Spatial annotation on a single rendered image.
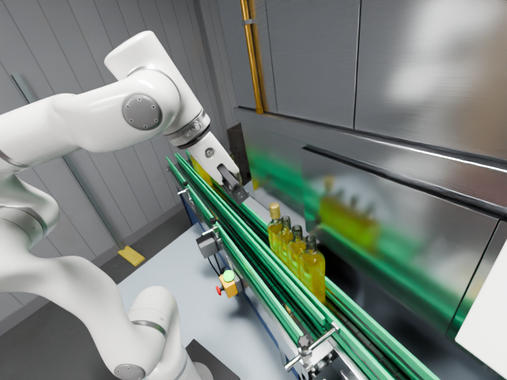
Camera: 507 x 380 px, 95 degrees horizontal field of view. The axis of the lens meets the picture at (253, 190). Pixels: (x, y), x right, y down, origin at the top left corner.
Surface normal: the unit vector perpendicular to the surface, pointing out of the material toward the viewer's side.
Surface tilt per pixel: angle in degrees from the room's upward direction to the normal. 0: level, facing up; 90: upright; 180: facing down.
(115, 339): 54
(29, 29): 90
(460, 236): 90
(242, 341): 0
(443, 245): 90
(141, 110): 93
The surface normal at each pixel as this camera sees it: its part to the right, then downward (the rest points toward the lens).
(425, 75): -0.85, 0.38
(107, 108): 0.02, 0.40
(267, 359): -0.16, -0.85
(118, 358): -0.11, 0.03
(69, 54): 0.79, 0.19
